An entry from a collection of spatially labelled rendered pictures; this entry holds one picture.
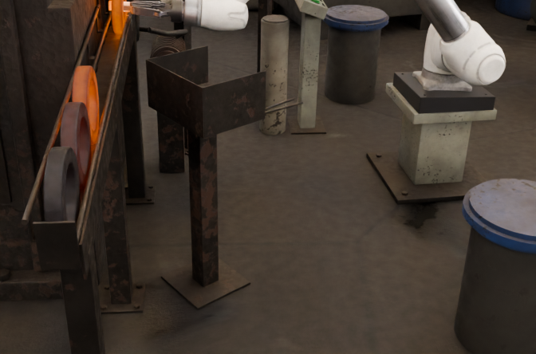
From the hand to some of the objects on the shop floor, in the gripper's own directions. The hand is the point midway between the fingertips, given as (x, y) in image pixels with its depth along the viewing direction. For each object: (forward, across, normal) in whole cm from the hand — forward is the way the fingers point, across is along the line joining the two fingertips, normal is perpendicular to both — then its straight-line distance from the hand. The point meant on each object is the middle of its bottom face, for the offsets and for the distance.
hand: (119, 5), depth 229 cm
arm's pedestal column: (-122, +17, -64) cm, 139 cm away
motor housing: (-20, +33, -73) cm, 83 cm away
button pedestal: (-80, +68, -68) cm, 125 cm away
